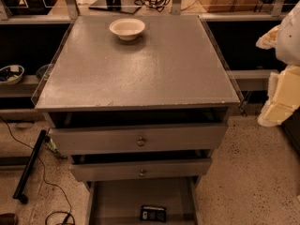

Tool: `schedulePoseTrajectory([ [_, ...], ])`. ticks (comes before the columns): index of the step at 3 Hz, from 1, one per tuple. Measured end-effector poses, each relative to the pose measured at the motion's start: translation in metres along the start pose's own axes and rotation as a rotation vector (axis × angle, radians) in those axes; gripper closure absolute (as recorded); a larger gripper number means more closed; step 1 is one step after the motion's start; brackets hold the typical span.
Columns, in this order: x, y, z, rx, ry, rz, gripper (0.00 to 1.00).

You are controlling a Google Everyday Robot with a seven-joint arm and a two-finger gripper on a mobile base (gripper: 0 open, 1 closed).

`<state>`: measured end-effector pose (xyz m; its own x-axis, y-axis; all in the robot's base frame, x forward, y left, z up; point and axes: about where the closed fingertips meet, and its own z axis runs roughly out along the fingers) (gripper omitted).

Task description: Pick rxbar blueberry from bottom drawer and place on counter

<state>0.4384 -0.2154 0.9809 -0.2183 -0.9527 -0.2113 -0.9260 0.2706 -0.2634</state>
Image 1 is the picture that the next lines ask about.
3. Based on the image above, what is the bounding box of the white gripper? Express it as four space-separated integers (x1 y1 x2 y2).
257 25 300 128

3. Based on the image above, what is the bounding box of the dark rxbar blueberry packet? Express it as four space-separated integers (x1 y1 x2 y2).
140 205 167 222

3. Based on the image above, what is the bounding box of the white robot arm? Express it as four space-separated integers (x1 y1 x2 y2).
256 2 300 127

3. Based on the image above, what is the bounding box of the grey drawer cabinet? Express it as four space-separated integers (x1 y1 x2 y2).
31 14 244 225

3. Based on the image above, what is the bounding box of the top grey drawer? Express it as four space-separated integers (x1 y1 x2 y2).
50 123 227 155

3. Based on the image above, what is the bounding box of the grey drawer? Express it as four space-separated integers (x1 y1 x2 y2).
70 158 212 182
85 177 203 225
50 123 227 155

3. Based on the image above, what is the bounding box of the white bowl on counter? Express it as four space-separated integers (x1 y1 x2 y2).
109 18 145 41

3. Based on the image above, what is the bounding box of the bottom grey drawer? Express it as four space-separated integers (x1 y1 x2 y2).
85 177 203 225

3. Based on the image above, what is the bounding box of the middle grey drawer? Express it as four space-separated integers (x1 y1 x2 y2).
70 158 212 182

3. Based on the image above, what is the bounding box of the black monitor stand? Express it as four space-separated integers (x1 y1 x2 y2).
88 0 142 15

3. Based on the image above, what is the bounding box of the dark bowl on shelf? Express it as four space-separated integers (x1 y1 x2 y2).
36 64 53 80

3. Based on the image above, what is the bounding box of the white bowl with items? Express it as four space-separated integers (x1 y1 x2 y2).
0 65 24 84

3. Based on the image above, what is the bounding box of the black bar on floor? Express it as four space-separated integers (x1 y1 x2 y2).
13 130 46 204

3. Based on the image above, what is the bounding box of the black floor cable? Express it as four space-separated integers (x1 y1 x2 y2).
0 115 76 225

